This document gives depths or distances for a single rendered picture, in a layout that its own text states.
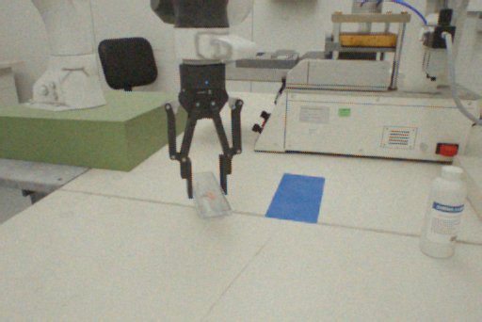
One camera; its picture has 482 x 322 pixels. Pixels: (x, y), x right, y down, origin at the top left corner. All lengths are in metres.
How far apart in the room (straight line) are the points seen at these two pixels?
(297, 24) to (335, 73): 1.70
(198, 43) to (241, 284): 0.36
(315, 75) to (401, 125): 0.25
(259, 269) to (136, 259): 0.20
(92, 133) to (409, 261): 0.73
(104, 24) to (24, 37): 0.72
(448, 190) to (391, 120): 0.44
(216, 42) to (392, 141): 0.63
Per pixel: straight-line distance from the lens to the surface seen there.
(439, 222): 0.70
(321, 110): 1.06
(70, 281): 0.65
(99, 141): 1.01
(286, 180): 0.93
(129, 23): 3.11
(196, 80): 0.63
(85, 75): 1.17
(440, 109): 1.10
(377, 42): 1.12
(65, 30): 1.16
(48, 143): 1.11
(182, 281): 0.61
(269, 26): 2.76
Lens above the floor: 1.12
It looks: 22 degrees down
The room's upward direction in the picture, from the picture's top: straight up
